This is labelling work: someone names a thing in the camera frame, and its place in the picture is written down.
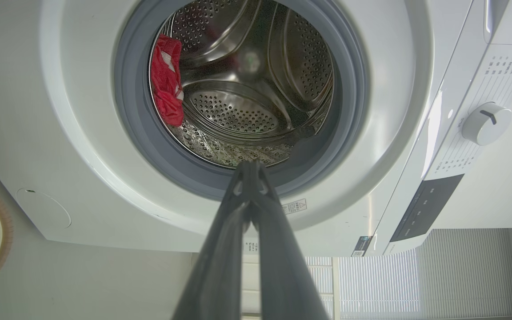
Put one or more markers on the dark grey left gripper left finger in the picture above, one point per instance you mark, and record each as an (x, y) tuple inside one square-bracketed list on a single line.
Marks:
[(220, 271)]

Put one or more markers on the white window blinds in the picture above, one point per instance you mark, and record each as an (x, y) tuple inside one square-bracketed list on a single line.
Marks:
[(416, 284)]

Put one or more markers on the stainless steel washing machine drum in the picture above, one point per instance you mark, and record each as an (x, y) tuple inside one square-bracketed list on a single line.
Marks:
[(256, 84)]

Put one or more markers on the red cloth garment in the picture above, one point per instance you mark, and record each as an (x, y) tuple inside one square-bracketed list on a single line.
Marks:
[(166, 82)]

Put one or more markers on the grey rubber door gasket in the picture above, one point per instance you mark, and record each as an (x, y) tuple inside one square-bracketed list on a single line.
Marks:
[(131, 115)]

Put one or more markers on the black washer display panel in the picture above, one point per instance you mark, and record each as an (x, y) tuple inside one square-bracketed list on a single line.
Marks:
[(425, 208)]

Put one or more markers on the white program dial knob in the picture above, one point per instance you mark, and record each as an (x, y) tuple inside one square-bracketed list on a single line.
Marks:
[(486, 123)]

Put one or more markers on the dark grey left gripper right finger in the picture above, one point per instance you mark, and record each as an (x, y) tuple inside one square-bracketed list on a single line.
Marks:
[(285, 275)]

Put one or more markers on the white front-load washing machine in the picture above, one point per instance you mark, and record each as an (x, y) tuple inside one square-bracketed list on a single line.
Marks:
[(371, 133)]

